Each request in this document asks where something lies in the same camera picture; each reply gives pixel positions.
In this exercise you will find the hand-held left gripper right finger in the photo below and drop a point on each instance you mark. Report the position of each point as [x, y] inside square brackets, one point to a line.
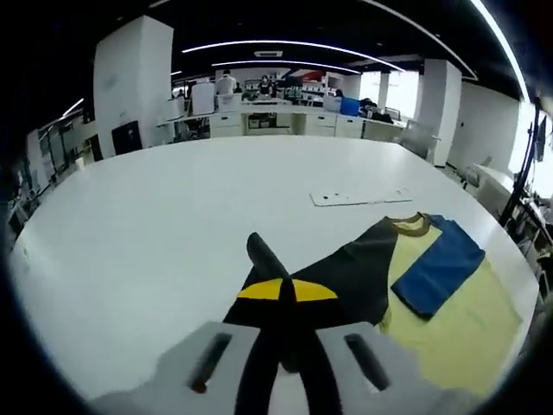
[389, 380]

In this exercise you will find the white square pillar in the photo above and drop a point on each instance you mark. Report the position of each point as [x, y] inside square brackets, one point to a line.
[438, 112]
[129, 78]

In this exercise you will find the white flat table panel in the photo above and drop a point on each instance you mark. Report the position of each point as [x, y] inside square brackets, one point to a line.
[358, 198]

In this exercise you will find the black office chair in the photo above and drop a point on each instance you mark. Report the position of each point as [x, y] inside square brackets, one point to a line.
[126, 138]

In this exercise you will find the small white cup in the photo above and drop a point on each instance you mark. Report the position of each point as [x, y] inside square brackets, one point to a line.
[80, 165]

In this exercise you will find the white mesh office chair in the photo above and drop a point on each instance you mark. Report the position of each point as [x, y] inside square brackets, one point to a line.
[417, 138]

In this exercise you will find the black tripod stand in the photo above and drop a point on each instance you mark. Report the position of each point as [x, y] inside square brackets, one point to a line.
[520, 181]

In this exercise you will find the ceiling air vent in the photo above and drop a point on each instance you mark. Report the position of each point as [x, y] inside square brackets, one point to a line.
[268, 54]

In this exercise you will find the white side desk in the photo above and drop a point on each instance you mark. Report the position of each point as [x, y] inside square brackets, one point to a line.
[492, 181]

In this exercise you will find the blue storage box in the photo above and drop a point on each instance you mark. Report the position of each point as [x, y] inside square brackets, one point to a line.
[350, 106]

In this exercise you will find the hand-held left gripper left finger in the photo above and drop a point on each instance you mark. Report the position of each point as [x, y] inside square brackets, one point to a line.
[181, 380]

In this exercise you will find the white standing board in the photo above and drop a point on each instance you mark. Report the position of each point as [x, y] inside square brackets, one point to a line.
[202, 98]

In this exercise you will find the white drawer cabinet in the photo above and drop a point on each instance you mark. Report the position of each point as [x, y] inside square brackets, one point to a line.
[349, 127]
[224, 125]
[323, 124]

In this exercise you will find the yellow grey blue garment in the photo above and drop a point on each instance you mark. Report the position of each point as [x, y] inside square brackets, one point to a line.
[453, 328]

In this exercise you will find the ceiling light strip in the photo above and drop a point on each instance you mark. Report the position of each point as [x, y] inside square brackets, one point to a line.
[501, 39]
[294, 42]
[285, 62]

